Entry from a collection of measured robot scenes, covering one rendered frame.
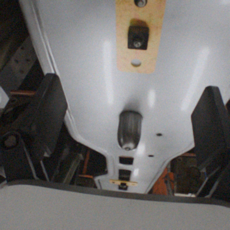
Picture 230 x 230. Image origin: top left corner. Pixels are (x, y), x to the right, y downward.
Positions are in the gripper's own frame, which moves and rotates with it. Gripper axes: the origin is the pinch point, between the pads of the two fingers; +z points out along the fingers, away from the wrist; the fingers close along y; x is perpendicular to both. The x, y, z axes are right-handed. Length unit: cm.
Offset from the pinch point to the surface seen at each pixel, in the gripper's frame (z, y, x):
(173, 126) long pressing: 7.8, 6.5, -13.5
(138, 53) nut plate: 7.6, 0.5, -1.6
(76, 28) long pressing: 8.0, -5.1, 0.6
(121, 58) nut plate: 7.6, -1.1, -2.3
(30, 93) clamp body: 12.8, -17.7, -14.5
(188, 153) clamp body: 15.3, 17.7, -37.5
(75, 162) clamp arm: 7.7, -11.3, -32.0
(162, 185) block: 16, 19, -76
